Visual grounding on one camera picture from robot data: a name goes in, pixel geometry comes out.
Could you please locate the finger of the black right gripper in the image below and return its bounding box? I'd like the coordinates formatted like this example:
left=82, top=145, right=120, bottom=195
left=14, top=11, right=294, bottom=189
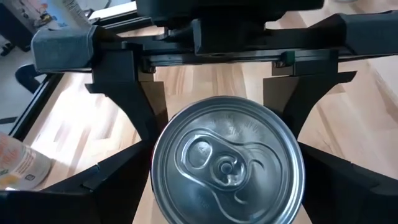
left=262, top=10, right=398, bottom=139
left=30, top=24, right=169, bottom=144

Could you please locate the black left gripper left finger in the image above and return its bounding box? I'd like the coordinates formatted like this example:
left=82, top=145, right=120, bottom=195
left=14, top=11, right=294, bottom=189
left=0, top=140, right=155, bottom=224

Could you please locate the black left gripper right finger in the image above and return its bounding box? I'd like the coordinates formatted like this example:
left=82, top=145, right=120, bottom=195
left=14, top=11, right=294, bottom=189
left=297, top=141, right=398, bottom=224

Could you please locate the white slim beverage can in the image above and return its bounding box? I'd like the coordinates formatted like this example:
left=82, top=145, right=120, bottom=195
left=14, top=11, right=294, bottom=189
left=0, top=133, right=52, bottom=191

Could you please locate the red beverage can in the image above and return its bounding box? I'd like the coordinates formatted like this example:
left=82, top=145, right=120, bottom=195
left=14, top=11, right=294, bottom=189
left=150, top=95, right=306, bottom=224

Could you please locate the dark rounded floor object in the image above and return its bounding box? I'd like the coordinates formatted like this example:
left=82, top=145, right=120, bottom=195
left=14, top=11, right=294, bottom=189
left=14, top=63, right=45, bottom=94

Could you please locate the grey braided cable sleeve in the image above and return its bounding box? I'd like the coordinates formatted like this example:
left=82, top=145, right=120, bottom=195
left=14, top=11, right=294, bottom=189
left=62, top=0, right=91, bottom=27

